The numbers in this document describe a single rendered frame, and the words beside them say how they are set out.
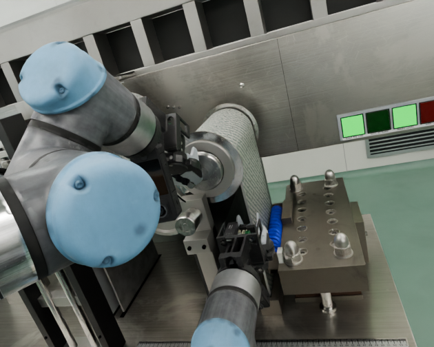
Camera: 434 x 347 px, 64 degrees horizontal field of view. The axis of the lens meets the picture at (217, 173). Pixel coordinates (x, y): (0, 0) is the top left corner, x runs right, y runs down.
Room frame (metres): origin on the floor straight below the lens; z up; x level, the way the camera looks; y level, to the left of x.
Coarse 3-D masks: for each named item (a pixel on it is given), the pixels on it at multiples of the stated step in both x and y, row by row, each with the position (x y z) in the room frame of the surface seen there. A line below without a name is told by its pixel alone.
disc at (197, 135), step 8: (192, 136) 0.64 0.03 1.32; (200, 136) 0.63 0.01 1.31; (208, 136) 0.63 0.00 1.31; (216, 136) 0.62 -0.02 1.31; (224, 144) 0.62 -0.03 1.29; (232, 152) 0.61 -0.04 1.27; (232, 160) 0.62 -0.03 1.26; (240, 160) 0.61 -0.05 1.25; (240, 168) 0.61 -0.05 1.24; (240, 176) 0.61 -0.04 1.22; (232, 184) 0.62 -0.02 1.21; (184, 192) 0.65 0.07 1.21; (224, 192) 0.63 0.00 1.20; (232, 192) 0.62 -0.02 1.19; (208, 200) 0.64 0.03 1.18; (216, 200) 0.63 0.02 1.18
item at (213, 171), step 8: (200, 152) 0.62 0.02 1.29; (208, 152) 0.62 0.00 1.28; (200, 160) 0.61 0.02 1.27; (208, 160) 0.61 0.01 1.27; (216, 160) 0.61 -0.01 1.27; (208, 168) 0.61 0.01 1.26; (216, 168) 0.61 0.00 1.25; (208, 176) 0.62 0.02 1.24; (216, 176) 0.61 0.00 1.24; (200, 184) 0.62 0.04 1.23; (208, 184) 0.61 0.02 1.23; (216, 184) 0.61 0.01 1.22
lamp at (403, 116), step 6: (396, 108) 0.81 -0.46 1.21; (402, 108) 0.81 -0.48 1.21; (408, 108) 0.80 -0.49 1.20; (414, 108) 0.80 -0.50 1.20; (396, 114) 0.81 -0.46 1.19; (402, 114) 0.81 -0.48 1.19; (408, 114) 0.80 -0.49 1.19; (414, 114) 0.80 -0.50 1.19; (396, 120) 0.81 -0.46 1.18; (402, 120) 0.81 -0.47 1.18; (408, 120) 0.80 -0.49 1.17; (414, 120) 0.80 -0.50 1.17; (396, 126) 0.81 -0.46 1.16; (402, 126) 0.81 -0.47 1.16
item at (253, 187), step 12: (252, 156) 0.76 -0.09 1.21; (252, 168) 0.73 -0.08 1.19; (252, 180) 0.70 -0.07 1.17; (264, 180) 0.83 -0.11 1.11; (252, 192) 0.68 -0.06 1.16; (264, 192) 0.80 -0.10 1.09; (252, 204) 0.65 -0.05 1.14; (264, 204) 0.76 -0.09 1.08; (252, 216) 0.63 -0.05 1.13; (264, 216) 0.73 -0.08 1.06
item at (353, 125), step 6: (342, 120) 0.85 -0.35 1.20; (348, 120) 0.85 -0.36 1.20; (354, 120) 0.84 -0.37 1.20; (360, 120) 0.84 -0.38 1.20; (342, 126) 0.85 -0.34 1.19; (348, 126) 0.85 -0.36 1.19; (354, 126) 0.84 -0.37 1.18; (360, 126) 0.84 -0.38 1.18; (348, 132) 0.85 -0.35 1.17; (354, 132) 0.84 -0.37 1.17; (360, 132) 0.84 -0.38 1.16
